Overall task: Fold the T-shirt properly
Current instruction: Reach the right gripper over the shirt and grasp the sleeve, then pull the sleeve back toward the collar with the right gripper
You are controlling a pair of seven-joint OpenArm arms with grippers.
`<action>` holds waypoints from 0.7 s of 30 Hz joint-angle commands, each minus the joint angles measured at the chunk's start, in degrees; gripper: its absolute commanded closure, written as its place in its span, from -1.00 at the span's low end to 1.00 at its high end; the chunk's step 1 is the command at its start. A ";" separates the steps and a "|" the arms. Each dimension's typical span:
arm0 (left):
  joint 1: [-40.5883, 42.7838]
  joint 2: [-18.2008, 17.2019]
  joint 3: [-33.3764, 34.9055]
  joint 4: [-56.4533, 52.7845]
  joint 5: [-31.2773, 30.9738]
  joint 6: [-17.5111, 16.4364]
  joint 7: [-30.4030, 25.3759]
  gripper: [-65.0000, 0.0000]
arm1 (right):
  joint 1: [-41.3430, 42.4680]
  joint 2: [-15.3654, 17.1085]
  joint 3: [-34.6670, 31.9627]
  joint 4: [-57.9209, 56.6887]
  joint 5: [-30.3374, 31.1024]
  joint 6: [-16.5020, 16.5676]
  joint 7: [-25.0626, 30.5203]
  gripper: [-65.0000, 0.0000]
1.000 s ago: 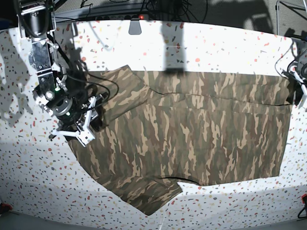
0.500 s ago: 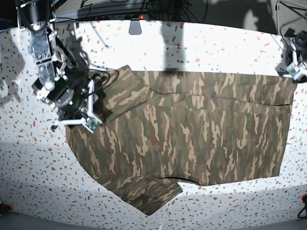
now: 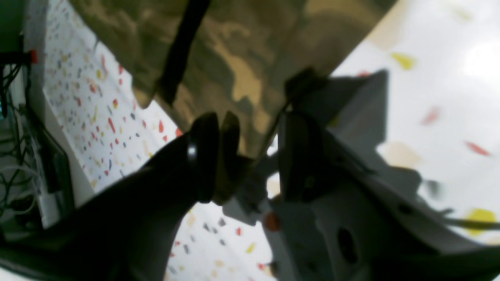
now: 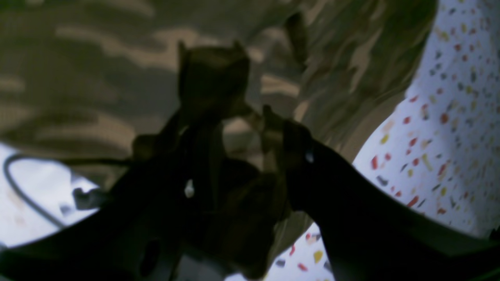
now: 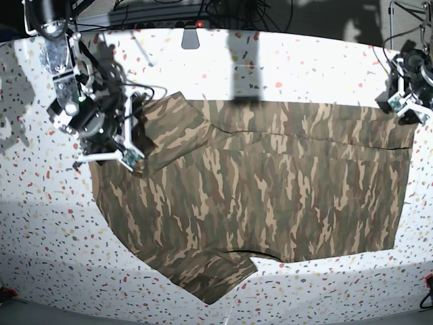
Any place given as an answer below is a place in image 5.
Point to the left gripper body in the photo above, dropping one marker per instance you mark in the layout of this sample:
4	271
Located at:
411	76

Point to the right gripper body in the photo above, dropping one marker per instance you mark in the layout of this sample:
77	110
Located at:
103	125

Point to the camouflage T-shirt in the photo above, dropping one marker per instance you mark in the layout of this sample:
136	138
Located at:
232	181

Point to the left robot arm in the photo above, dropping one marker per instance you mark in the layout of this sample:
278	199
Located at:
410	76

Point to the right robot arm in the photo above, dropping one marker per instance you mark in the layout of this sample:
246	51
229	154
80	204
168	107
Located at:
74	70

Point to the black power strip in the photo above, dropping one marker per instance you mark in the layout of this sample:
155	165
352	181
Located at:
172	24

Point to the red clamp right corner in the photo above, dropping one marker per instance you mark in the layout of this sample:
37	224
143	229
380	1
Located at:
429	282

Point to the red clamp corner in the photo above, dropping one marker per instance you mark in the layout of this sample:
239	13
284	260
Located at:
429	282
7	294

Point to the red clamp left corner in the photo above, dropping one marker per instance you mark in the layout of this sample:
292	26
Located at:
7	294

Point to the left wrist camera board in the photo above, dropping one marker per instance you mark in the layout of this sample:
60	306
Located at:
396	102

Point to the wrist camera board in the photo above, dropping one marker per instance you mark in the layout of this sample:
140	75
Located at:
396	102
131	157

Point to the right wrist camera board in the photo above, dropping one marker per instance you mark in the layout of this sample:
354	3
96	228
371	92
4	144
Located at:
131	157

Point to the white metal stand frame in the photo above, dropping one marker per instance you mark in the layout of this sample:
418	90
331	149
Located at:
405	17

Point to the grey metal camera-stand base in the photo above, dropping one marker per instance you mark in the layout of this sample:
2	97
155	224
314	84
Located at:
190	39

